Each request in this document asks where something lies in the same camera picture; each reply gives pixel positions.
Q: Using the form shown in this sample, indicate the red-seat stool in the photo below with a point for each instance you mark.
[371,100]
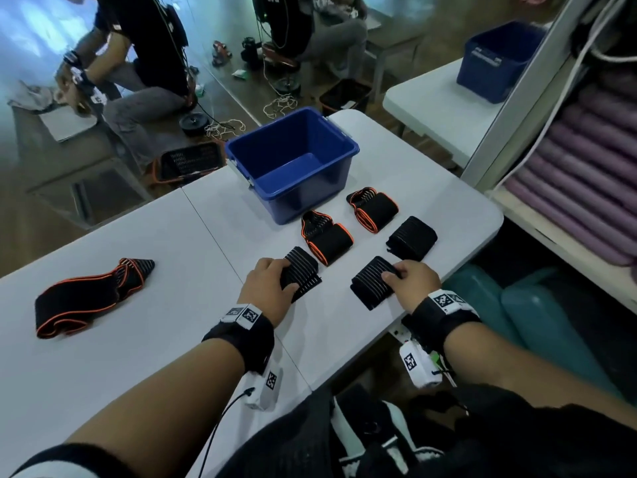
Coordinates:
[194,124]

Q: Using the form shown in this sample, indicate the white towel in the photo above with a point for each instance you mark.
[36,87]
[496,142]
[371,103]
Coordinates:
[30,96]
[67,124]

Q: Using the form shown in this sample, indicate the blue plastic bin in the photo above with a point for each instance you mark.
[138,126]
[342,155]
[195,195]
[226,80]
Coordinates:
[293,194]

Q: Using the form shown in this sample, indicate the black wristband with white markers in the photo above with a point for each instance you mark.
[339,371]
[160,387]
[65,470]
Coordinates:
[438,318]
[246,338]

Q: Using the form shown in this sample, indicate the large wall mirror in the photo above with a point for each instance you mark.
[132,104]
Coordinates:
[423,24]

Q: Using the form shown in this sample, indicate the white power strip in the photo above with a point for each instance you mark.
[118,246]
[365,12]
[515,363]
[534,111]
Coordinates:
[398,333]

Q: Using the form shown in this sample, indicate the person's black white sleeve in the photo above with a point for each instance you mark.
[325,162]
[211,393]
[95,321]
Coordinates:
[74,460]

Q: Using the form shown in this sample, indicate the white shelf board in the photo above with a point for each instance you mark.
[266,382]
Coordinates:
[562,248]

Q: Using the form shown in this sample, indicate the brown sandal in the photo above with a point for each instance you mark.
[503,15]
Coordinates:
[221,52]

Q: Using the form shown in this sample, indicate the grey metal beam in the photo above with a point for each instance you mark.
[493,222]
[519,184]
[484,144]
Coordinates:
[527,89]

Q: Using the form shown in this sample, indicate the teal rolled mat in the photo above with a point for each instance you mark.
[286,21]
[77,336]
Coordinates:
[478,298]
[552,333]

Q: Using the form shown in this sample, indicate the person's right forearm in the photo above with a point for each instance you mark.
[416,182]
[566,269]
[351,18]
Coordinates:
[522,368]

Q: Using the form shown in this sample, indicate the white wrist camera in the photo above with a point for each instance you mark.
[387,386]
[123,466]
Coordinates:
[266,388]
[418,365]

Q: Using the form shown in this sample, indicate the low wooden table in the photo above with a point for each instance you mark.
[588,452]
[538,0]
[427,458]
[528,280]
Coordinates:
[64,164]

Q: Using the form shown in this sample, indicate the person's left forearm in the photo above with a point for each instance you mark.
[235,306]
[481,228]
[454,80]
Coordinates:
[164,408]

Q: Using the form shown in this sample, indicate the person's black chest harness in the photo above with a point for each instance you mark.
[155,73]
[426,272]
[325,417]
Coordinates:
[398,443]

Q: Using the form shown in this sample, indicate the black basket orange rim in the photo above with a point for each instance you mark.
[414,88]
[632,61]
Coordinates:
[189,161]

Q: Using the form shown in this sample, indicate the purple rolled mat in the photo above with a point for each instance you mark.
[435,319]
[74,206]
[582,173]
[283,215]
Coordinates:
[577,209]
[567,226]
[587,186]
[592,161]
[597,139]

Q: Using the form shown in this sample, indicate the person's left hand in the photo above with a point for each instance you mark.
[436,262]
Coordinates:
[264,298]

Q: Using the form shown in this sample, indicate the person's right hand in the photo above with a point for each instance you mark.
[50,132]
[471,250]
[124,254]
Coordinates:
[415,283]

